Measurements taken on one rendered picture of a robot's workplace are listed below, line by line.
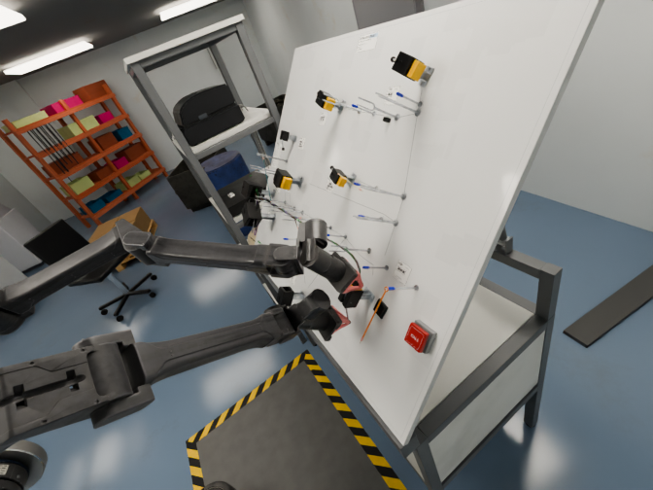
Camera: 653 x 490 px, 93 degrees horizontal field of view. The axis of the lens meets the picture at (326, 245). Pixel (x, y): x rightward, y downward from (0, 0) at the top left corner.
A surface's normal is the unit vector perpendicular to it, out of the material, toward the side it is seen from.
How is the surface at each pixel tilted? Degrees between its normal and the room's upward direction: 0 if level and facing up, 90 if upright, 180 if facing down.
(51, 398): 59
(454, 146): 51
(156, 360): 64
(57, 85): 90
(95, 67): 90
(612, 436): 0
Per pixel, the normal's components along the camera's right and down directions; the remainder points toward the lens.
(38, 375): 0.65, -0.61
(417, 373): -0.83, -0.06
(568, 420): -0.32, -0.76
